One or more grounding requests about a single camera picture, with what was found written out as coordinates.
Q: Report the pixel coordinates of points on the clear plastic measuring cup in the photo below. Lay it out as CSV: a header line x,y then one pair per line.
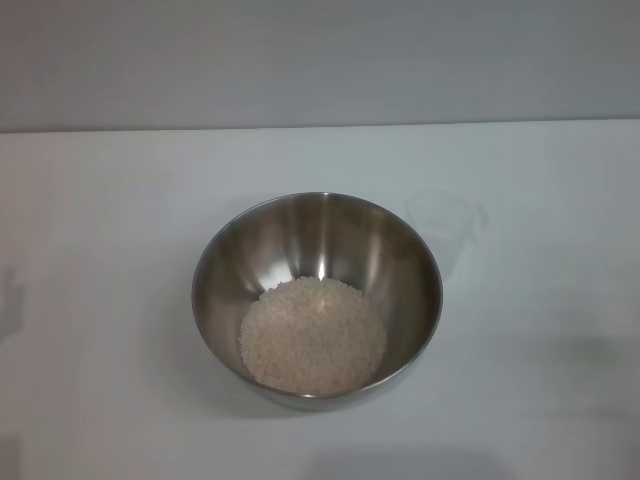
x,y
450,220

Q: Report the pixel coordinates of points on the stainless steel mixing bowl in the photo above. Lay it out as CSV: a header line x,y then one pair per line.
x,y
300,240

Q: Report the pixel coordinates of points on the white uncooked rice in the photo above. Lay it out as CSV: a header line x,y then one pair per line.
x,y
310,340

